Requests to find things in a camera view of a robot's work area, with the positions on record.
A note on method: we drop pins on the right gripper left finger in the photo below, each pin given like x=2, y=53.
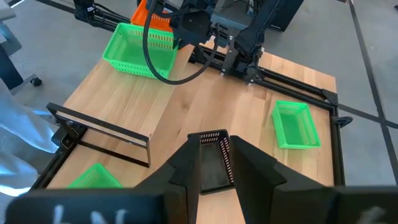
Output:
x=155, y=202

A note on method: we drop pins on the large orange plastic basket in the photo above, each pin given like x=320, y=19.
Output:
x=146, y=17

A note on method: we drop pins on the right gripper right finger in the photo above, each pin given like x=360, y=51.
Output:
x=295, y=202

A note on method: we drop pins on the small black plastic basket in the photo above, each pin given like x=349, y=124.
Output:
x=214, y=165

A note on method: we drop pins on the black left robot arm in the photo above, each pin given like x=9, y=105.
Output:
x=258, y=34

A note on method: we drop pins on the grey rolling chair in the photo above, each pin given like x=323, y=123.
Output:
x=7, y=67

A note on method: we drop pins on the small green plastic basket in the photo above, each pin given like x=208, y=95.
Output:
x=295, y=127
x=93, y=179

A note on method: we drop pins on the large green plastic basket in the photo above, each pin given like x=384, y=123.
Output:
x=140, y=53

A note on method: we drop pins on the black aluminium table frame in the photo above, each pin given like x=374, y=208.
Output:
x=337, y=149

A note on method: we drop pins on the black table-level camera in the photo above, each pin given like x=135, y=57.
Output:
x=66, y=140

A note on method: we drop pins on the wooden shelf with black frame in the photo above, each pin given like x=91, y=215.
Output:
x=109, y=102

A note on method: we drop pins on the person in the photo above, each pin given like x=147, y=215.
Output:
x=18, y=130

